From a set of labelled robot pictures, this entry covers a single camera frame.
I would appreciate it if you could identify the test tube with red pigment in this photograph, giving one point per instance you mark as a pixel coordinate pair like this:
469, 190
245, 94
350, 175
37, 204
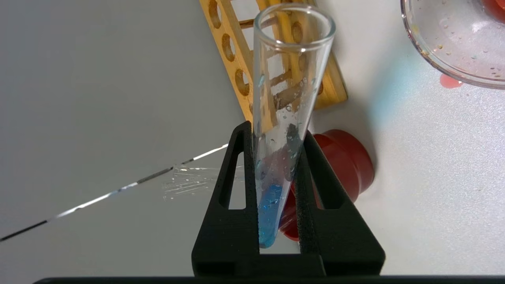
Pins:
185, 192

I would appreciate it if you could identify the wooden test tube rack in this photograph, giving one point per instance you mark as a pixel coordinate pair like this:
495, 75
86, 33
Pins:
236, 51

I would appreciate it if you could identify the clear glass dish with spout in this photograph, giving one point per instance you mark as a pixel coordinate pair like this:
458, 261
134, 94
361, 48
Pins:
457, 35

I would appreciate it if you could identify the dark red plastic cup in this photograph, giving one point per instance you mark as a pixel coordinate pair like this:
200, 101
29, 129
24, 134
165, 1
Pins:
343, 165

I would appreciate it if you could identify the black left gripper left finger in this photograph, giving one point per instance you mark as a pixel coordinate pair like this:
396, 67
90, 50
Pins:
229, 232

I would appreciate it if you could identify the test tube with blue pigment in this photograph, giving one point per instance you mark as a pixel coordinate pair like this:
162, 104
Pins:
270, 213

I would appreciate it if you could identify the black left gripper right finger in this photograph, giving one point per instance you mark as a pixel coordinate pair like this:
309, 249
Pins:
339, 240

